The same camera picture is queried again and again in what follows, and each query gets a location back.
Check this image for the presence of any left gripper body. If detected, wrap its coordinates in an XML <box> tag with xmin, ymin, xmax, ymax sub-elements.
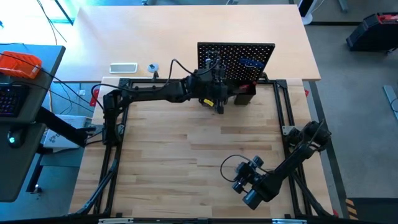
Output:
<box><xmin>192</xmin><ymin>70</ymin><xmax>231</xmax><ymax>114</ymax></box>

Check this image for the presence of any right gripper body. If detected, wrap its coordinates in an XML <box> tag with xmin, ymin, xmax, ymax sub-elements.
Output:
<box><xmin>231</xmin><ymin>157</ymin><xmax>265</xmax><ymax>194</ymax></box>

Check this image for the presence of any red-handled screwdriver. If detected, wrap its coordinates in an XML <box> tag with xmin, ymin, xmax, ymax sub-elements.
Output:
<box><xmin>241</xmin><ymin>81</ymin><xmax>257</xmax><ymax>93</ymax></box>

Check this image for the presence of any blue T-handle hex key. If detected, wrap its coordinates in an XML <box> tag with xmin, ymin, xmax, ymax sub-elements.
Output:
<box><xmin>239</xmin><ymin>57</ymin><xmax>266</xmax><ymax>70</ymax></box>

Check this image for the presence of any black metal pegboard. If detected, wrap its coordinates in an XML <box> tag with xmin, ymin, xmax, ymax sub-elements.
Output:
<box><xmin>197</xmin><ymin>42</ymin><xmax>276</xmax><ymax>94</ymax></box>

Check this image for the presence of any light wooden desk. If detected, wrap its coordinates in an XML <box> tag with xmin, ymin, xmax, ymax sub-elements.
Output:
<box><xmin>55</xmin><ymin>4</ymin><xmax>322</xmax><ymax>82</ymax></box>

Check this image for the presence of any white rectangular tray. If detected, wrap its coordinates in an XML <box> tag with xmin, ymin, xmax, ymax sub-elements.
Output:
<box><xmin>109</xmin><ymin>62</ymin><xmax>139</xmax><ymax>75</ymax></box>

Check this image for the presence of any white cardboard box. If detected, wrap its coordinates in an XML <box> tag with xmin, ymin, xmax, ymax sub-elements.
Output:
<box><xmin>43</xmin><ymin>114</ymin><xmax>88</xmax><ymax>149</ymax></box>

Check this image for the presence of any black diagonal strut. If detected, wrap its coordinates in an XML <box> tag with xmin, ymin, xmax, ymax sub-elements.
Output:
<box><xmin>35</xmin><ymin>105</ymin><xmax>97</xmax><ymax>149</ymax></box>

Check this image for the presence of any black equipment case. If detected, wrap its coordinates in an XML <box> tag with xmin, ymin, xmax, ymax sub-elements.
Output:
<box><xmin>346</xmin><ymin>12</ymin><xmax>398</xmax><ymax>53</ymax></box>

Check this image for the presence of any orange plastic case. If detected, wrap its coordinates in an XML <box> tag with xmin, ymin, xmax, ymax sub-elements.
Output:
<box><xmin>0</xmin><ymin>51</ymin><xmax>43</xmax><ymax>80</ymax></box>

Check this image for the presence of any black keyboard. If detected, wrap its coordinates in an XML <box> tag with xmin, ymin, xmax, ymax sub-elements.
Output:
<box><xmin>0</xmin><ymin>83</ymin><xmax>30</xmax><ymax>118</ymax></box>

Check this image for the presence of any black computer mouse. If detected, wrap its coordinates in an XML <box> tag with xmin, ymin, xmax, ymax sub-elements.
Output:
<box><xmin>7</xmin><ymin>129</ymin><xmax>25</xmax><ymax>149</ymax></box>

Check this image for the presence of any dark grey side desk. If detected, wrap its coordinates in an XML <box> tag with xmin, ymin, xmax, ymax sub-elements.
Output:
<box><xmin>0</xmin><ymin>43</ymin><xmax>67</xmax><ymax>203</ymax></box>

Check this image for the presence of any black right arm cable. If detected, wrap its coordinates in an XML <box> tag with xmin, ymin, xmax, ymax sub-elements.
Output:
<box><xmin>220</xmin><ymin>154</ymin><xmax>251</xmax><ymax>184</ymax></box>

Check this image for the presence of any wire pegboard hook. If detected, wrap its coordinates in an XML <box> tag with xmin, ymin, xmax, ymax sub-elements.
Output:
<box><xmin>206</xmin><ymin>49</ymin><xmax>220</xmax><ymax>62</ymax></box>

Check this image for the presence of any black aluminium table frame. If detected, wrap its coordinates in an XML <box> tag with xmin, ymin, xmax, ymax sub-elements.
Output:
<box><xmin>74</xmin><ymin>72</ymin><xmax>335</xmax><ymax>218</ymax></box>

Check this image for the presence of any white pedestal base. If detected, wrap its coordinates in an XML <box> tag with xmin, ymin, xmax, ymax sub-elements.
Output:
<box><xmin>297</xmin><ymin>0</ymin><xmax>321</xmax><ymax>26</ymax></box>

